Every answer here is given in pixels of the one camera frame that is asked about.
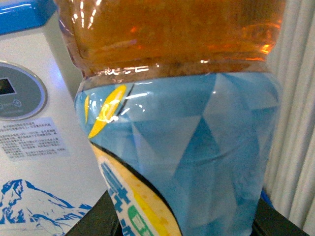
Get white blue chest freezer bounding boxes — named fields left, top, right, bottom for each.
left=0, top=0, right=106, bottom=236

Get blue plastic basket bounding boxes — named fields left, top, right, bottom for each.
left=260, top=188, right=274, bottom=208

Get oval grey control panel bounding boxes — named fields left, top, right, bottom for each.
left=0, top=61, right=48, bottom=121

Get grey instruction sticker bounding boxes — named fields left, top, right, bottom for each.
left=0, top=117, right=70, bottom=161

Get iced tea drink bottle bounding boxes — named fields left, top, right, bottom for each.
left=56, top=0, right=285, bottom=236

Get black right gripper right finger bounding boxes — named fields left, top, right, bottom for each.
left=252, top=198, right=309, bottom=236

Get white vertical blinds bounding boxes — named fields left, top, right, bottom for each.
left=264, top=0, right=315, bottom=236

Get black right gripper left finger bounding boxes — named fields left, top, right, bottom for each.
left=65, top=191, right=123, bottom=236

